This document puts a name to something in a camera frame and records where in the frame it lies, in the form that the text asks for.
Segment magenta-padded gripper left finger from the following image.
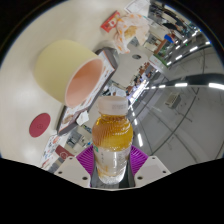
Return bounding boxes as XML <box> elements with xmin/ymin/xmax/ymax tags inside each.
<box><xmin>53</xmin><ymin>144</ymin><xmax>98</xmax><ymax>189</ymax></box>

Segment crumpled food wrapper bag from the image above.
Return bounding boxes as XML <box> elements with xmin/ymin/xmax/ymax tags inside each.
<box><xmin>113</xmin><ymin>13</ymin><xmax>150</xmax><ymax>54</ymax></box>

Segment pale yellow mug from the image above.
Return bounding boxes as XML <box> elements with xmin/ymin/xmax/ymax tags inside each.
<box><xmin>34</xmin><ymin>39</ymin><xmax>105</xmax><ymax>108</ymax></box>

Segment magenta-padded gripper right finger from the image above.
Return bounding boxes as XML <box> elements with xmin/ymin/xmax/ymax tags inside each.
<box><xmin>128</xmin><ymin>144</ymin><xmax>172</xmax><ymax>189</ymax></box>

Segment ceiling air conditioner unit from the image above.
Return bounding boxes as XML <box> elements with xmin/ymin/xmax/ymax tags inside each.
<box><xmin>165</xmin><ymin>92</ymin><xmax>182</xmax><ymax>108</ymax></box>

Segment crumpled white napkin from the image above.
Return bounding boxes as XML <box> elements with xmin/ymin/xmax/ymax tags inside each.
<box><xmin>75</xmin><ymin>110</ymin><xmax>90</xmax><ymax>127</ymax></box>

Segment red sauce packet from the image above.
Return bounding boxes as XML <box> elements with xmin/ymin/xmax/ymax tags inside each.
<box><xmin>100</xmin><ymin>10</ymin><xmax>121</xmax><ymax>33</ymax></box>

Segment ceiling lights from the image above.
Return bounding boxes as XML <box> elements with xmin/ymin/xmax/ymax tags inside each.
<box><xmin>128</xmin><ymin>28</ymin><xmax>224</xmax><ymax>149</ymax></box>

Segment colourful sticker sheet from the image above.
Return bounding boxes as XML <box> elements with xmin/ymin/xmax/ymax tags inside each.
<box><xmin>39</xmin><ymin>133</ymin><xmax>69</xmax><ymax>171</ymax></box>

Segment white paper leaflet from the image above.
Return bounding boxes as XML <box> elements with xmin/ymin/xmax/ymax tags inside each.
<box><xmin>123</xmin><ymin>0</ymin><xmax>152</xmax><ymax>16</ymax></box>

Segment person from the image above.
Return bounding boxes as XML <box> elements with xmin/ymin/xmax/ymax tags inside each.
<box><xmin>164</xmin><ymin>33</ymin><xmax>176</xmax><ymax>45</ymax></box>

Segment beige chair with round hole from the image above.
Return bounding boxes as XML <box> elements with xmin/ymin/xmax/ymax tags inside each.
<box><xmin>111</xmin><ymin>44</ymin><xmax>152</xmax><ymax>89</ymax></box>

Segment flat round red coaster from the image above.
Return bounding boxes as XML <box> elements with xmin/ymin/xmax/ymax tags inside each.
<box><xmin>28</xmin><ymin>112</ymin><xmax>52</xmax><ymax>139</ymax></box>

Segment dark food tray with paper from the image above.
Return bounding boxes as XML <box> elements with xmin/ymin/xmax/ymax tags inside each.
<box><xmin>55</xmin><ymin>47</ymin><xmax>119</xmax><ymax>136</ymax></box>

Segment clear bottle with white cap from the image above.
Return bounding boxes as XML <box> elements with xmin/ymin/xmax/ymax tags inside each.
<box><xmin>91</xmin><ymin>95</ymin><xmax>134</xmax><ymax>185</ymax></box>

